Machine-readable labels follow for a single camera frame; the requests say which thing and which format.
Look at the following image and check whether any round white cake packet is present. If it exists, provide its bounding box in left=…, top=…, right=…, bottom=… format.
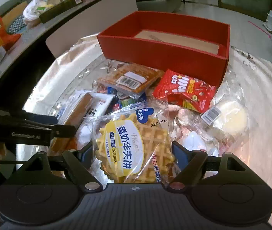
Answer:
left=175, top=100, right=250, bottom=153

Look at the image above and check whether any white blue long snack pack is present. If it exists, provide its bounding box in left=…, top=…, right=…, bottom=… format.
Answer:
left=48, top=90, right=115, bottom=156

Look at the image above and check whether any waffle snack packet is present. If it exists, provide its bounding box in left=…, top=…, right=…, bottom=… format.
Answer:
left=83, top=98, right=180, bottom=184

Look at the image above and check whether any red candy bag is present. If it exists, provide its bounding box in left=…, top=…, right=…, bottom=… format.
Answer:
left=153, top=69, right=217, bottom=113

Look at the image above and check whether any blue small snack packet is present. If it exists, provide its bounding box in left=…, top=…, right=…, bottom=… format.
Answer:
left=107, top=87, right=147, bottom=112

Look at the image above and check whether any brown tofu snack packet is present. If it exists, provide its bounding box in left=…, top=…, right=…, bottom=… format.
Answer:
left=98, top=63, right=164, bottom=99

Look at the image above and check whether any floral beige tablecloth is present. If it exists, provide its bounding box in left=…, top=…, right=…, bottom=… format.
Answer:
left=16, top=34, right=272, bottom=229

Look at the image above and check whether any dark green carton box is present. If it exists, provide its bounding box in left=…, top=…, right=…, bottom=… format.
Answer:
left=39, top=0, right=83, bottom=23

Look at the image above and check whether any red cardboard box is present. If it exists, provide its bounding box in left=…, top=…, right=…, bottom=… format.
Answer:
left=97, top=11, right=230, bottom=86

